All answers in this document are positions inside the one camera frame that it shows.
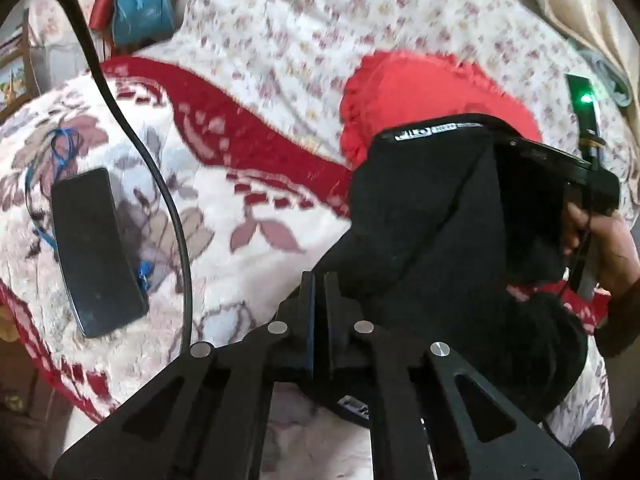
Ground beige curtain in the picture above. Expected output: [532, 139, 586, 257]
[529, 0, 637, 77]

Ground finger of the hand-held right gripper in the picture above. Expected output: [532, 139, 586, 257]
[492, 132, 593, 186]

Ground black pants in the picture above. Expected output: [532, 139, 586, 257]
[317, 114, 590, 425]

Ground floral quilt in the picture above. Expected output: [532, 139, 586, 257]
[135, 0, 632, 221]

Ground black smartphone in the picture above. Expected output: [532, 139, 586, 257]
[51, 167, 150, 340]

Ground blue cord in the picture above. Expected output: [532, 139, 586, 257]
[25, 126, 152, 292]

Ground person's right hand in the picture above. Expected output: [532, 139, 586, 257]
[562, 202, 640, 302]

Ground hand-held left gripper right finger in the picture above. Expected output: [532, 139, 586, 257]
[324, 272, 582, 480]

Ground red and white fleece blanket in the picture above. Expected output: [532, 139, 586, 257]
[0, 56, 617, 480]

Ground black cable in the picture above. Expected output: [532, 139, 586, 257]
[37, 0, 194, 350]

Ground framed picture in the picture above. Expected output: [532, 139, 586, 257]
[0, 10, 42, 122]

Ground person's right forearm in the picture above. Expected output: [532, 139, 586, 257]
[592, 287, 640, 361]

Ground red ruffled round pillow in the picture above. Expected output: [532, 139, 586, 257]
[339, 50, 544, 171]

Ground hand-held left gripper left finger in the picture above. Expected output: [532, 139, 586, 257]
[52, 270, 321, 480]

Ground blue plastic bag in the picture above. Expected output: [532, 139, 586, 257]
[111, 0, 176, 49]

